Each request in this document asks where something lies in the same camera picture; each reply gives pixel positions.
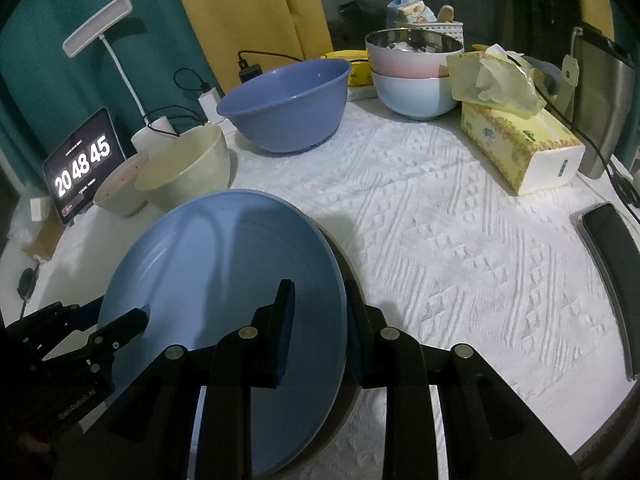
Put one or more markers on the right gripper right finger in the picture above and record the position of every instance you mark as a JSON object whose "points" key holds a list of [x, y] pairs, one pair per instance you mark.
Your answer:
{"points": [[490, 433]]}

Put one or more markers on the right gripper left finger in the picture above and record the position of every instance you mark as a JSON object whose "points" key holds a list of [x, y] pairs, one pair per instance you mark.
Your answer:
{"points": [[187, 415]]}

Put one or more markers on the beige plate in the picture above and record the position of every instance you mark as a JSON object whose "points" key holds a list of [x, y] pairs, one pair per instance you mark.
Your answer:
{"points": [[347, 395]]}

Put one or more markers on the large blue plate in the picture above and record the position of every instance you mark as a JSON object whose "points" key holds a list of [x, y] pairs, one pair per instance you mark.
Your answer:
{"points": [[203, 269]]}

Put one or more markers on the pink strawberry bowl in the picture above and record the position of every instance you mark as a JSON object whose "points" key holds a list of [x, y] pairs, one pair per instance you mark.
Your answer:
{"points": [[117, 194]]}

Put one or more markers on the cream yellow bowl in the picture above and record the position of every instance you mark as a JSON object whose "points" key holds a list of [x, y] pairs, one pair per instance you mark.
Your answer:
{"points": [[196, 164]]}

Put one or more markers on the large blue bowl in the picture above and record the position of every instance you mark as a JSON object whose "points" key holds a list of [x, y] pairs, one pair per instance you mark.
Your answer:
{"points": [[290, 109]]}

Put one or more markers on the black round object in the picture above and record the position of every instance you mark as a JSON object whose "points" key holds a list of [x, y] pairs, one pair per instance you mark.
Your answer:
{"points": [[27, 283]]}

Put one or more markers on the cardboard box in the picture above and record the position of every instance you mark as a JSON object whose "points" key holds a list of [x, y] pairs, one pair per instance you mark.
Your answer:
{"points": [[45, 243]]}

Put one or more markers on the small white box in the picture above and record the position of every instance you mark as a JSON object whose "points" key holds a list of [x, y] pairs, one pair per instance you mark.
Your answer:
{"points": [[40, 208]]}

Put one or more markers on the white tablecloth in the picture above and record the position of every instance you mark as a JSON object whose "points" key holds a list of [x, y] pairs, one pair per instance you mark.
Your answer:
{"points": [[443, 247]]}

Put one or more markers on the black smartphone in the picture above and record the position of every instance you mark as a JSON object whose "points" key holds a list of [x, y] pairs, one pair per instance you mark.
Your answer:
{"points": [[616, 255]]}

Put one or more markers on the tablet showing clock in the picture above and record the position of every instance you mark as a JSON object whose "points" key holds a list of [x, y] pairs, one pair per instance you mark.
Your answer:
{"points": [[81, 163]]}

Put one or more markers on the teal curtain left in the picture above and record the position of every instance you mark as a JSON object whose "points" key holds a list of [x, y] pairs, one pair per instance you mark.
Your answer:
{"points": [[62, 60]]}

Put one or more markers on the yellow tissue box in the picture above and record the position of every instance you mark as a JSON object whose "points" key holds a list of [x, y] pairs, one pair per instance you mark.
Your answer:
{"points": [[504, 113]]}

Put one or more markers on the white phone charger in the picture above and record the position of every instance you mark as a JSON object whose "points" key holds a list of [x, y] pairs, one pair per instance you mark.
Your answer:
{"points": [[208, 102]]}

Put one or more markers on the light blue bowl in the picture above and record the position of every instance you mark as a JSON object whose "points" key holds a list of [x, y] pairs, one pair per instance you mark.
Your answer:
{"points": [[417, 99]]}

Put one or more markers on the steel thermos mug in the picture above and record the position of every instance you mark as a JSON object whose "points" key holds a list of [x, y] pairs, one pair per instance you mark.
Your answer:
{"points": [[602, 97]]}

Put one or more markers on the black power adapter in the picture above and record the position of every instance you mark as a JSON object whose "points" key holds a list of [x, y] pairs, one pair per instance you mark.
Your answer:
{"points": [[248, 72]]}

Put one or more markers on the steel bowl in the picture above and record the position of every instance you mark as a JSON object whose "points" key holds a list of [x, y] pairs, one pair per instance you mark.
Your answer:
{"points": [[414, 40]]}

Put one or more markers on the white storage basket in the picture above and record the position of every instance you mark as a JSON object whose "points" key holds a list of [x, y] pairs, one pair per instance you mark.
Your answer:
{"points": [[415, 14]]}

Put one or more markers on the yellow curtain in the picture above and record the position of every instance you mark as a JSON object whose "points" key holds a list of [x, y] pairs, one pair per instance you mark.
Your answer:
{"points": [[225, 27]]}

